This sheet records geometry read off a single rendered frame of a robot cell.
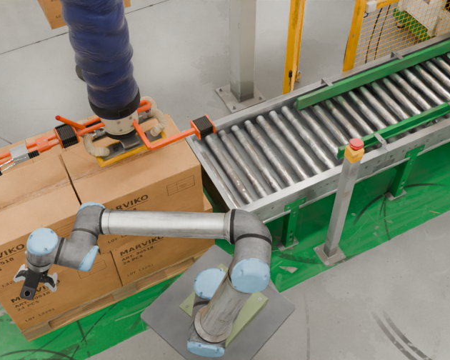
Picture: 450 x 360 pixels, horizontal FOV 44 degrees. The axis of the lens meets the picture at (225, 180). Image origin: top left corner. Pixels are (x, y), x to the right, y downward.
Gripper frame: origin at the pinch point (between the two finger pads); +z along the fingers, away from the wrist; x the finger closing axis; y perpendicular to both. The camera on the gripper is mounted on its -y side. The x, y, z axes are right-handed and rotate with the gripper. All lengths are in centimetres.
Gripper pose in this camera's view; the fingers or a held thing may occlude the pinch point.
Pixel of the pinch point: (34, 287)
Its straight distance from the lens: 220.7
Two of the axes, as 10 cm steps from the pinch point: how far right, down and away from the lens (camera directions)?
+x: -9.4, -2.9, -1.9
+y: 1.4, -8.0, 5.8
